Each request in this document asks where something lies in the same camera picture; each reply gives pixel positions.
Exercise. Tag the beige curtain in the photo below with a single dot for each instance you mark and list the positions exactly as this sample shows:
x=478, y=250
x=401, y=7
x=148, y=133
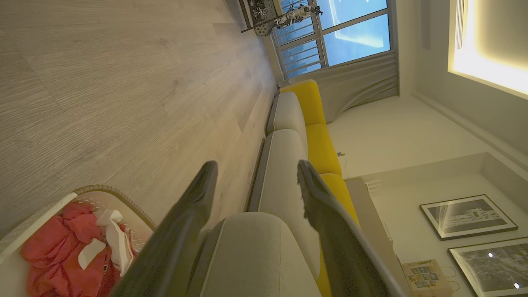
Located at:
x=354, y=84

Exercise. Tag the red jersey with white stripes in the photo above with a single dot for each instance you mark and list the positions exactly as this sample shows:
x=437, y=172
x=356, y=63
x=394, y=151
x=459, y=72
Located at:
x=116, y=243

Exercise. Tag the black framed monochrome picture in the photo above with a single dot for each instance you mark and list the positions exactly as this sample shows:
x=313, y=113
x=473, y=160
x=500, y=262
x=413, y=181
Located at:
x=493, y=268
x=468, y=216

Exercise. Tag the printed paper bag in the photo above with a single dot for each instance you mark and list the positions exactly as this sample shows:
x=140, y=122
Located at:
x=425, y=278

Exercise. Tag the white robot arm by window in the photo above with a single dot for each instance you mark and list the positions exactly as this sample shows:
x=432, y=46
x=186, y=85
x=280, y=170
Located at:
x=295, y=15

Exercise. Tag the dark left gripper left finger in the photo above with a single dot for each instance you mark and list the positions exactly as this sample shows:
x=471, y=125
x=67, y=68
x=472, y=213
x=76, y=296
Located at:
x=181, y=231

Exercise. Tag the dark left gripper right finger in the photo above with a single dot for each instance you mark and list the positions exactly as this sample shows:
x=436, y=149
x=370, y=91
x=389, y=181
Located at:
x=342, y=247

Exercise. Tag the large glass window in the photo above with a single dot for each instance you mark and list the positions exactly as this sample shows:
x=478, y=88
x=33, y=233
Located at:
x=354, y=37

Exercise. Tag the white woven laundry basket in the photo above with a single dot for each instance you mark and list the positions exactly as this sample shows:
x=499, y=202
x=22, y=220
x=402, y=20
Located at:
x=24, y=231

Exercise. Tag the grey fabric sofa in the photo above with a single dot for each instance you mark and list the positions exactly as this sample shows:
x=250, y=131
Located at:
x=280, y=177

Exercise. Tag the red cloth garment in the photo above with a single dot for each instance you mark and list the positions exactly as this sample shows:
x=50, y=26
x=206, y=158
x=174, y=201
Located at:
x=45, y=255

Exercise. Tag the glowing ceiling light cove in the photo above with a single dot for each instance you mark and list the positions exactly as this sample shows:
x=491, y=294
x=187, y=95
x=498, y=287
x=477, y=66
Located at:
x=491, y=53

